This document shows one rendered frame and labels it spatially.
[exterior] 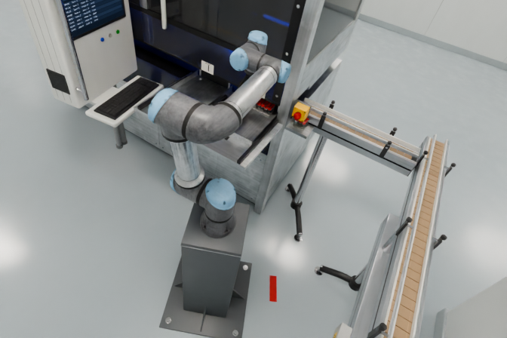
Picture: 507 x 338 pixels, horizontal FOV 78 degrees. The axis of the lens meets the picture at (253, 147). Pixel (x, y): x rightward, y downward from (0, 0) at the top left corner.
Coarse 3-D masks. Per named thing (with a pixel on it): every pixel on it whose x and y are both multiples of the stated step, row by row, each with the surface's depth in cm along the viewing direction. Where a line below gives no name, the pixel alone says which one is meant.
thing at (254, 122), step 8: (248, 112) 176; (256, 112) 177; (272, 112) 179; (248, 120) 171; (256, 120) 172; (264, 120) 173; (272, 120) 171; (240, 128) 165; (248, 128) 166; (256, 128) 167; (264, 128) 163; (232, 136) 160; (240, 136) 157; (248, 136) 162; (256, 136) 163; (248, 144) 157
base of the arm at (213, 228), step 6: (204, 210) 127; (204, 216) 127; (234, 216) 132; (204, 222) 128; (210, 222) 125; (216, 222) 124; (222, 222) 124; (228, 222) 126; (234, 222) 131; (204, 228) 128; (210, 228) 126; (216, 228) 126; (222, 228) 126; (228, 228) 129; (210, 234) 127; (216, 234) 127; (222, 234) 128; (228, 234) 130
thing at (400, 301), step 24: (432, 144) 165; (432, 168) 157; (408, 192) 151; (432, 192) 145; (408, 216) 133; (432, 216) 131; (408, 240) 125; (432, 240) 126; (408, 264) 117; (384, 288) 113; (408, 288) 110; (384, 312) 103; (408, 312) 104; (384, 336) 98; (408, 336) 99
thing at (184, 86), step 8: (184, 80) 186; (192, 80) 191; (200, 80) 192; (208, 80) 193; (176, 88) 183; (184, 88) 184; (192, 88) 185; (200, 88) 186; (208, 88) 187; (216, 88) 188; (224, 88) 190; (192, 96) 180; (200, 96) 181; (208, 96) 182; (216, 96) 183; (208, 104) 171
